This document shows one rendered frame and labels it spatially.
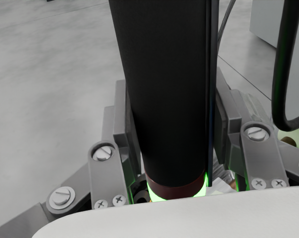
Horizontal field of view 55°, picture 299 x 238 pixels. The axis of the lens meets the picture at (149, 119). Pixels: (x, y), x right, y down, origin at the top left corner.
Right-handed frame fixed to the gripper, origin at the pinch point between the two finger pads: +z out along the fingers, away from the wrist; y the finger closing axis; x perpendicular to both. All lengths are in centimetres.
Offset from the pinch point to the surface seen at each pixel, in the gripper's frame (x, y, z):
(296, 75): -82, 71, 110
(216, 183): -10.7, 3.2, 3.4
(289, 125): -7.6, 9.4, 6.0
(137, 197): -24.1, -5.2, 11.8
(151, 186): -3.5, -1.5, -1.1
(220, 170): -33.5, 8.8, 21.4
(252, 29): -141, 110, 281
